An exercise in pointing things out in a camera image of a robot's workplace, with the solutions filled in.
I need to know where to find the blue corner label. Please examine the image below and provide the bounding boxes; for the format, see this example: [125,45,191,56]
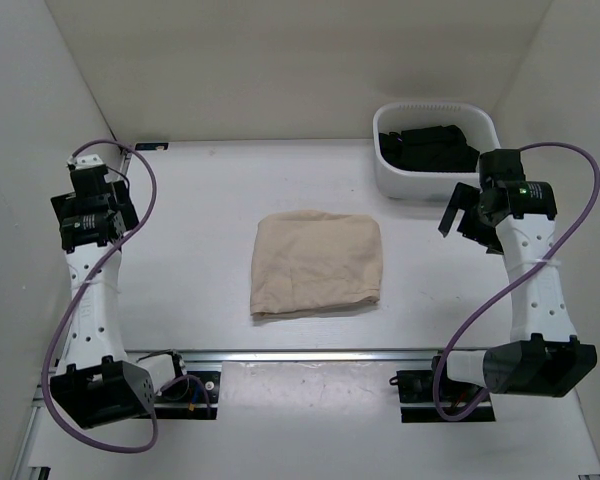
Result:
[135,142,169,151]

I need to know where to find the black trousers in basket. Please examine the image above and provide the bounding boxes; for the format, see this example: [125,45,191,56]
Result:
[378,125,480,173]

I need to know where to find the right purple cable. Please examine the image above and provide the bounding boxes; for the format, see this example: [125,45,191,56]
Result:
[432,142,600,422]

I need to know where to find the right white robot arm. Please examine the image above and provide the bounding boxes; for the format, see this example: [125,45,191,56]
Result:
[429,149,597,400]

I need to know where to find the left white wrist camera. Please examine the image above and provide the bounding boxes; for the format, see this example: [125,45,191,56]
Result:
[67,154,106,172]

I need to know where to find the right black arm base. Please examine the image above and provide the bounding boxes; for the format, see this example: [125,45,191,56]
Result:
[389,370,480,424]

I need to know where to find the beige trousers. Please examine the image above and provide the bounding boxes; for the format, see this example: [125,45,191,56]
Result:
[250,210,383,316]

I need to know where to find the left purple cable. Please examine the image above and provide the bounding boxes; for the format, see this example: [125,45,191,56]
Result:
[43,139,212,454]

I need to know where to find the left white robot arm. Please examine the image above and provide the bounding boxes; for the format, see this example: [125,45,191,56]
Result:
[50,155,190,429]

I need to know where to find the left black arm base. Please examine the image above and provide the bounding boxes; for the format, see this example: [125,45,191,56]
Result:
[155,371,221,421]

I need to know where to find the purple cable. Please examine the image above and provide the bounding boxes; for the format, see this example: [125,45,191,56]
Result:
[43,139,212,454]
[432,142,600,422]

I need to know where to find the white plastic basket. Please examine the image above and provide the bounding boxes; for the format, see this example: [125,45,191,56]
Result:
[372,100,500,203]

